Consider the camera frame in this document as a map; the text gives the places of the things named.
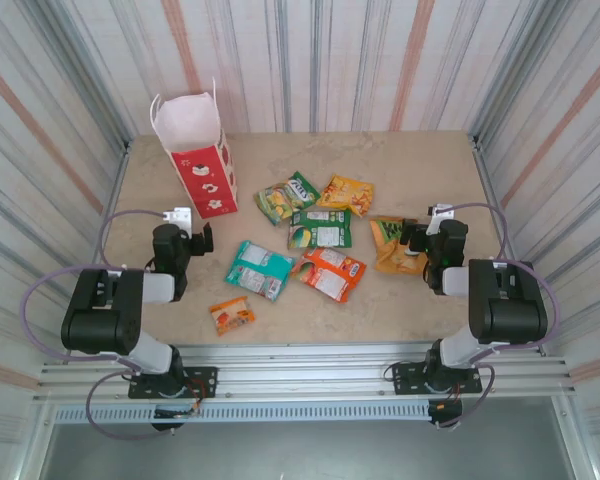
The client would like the orange Krax snack bag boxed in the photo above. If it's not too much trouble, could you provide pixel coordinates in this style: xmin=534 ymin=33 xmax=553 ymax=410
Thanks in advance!
xmin=368 ymin=214 xmax=429 ymax=276

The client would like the red and white paper bag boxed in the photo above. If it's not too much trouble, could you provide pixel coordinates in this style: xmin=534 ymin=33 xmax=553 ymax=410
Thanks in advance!
xmin=148 ymin=77 xmax=240 ymax=220

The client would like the teal snack bag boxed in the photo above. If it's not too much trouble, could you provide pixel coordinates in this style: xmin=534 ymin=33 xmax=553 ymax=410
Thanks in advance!
xmin=223 ymin=240 xmax=296 ymax=303

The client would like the small orange snack packet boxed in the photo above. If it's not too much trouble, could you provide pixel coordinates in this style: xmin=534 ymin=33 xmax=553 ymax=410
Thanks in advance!
xmin=208 ymin=295 xmax=257 ymax=337

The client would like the light green Fox snack bag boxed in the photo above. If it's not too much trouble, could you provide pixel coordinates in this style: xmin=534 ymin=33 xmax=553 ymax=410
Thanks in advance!
xmin=252 ymin=171 xmax=322 ymax=226

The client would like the orange mango snack bag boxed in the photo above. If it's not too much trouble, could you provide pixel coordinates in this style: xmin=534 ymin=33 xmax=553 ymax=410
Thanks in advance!
xmin=289 ymin=247 xmax=368 ymax=304

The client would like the dark green mango snack bag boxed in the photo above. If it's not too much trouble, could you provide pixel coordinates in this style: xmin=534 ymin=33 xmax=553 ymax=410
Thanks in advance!
xmin=286 ymin=207 xmax=354 ymax=250

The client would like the yellow snack bag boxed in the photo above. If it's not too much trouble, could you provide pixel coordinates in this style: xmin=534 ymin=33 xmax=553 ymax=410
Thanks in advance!
xmin=315 ymin=173 xmax=376 ymax=219

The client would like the black connector block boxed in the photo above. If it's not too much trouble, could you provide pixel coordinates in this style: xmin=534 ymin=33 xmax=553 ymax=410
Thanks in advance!
xmin=152 ymin=405 xmax=187 ymax=432
xmin=427 ymin=398 xmax=464 ymax=431

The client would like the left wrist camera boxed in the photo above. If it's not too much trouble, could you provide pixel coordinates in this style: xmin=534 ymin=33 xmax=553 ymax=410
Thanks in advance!
xmin=161 ymin=205 xmax=194 ymax=234

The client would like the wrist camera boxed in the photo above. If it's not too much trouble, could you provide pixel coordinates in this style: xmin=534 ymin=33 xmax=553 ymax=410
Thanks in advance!
xmin=426 ymin=202 xmax=456 ymax=236
xmin=161 ymin=205 xmax=194 ymax=234

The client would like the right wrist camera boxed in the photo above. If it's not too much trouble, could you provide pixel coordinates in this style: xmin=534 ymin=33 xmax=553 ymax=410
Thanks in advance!
xmin=426 ymin=202 xmax=456 ymax=236

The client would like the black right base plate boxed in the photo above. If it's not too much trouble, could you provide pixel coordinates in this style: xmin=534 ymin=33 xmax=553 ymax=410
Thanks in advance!
xmin=389 ymin=361 xmax=483 ymax=396

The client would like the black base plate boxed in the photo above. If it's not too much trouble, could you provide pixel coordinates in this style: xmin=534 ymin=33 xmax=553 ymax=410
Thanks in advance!
xmin=128 ymin=366 xmax=219 ymax=400
xmin=389 ymin=361 xmax=483 ymax=396

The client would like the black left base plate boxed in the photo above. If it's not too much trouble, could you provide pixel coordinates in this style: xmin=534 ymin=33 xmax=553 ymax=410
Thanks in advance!
xmin=128 ymin=366 xmax=219 ymax=400

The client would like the aluminium mounting rail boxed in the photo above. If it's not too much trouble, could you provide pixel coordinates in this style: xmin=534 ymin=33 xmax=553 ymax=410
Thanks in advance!
xmin=34 ymin=341 xmax=579 ymax=401

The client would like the slotted grey cable duct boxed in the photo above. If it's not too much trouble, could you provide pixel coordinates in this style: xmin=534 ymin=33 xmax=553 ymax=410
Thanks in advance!
xmin=52 ymin=402 xmax=434 ymax=424

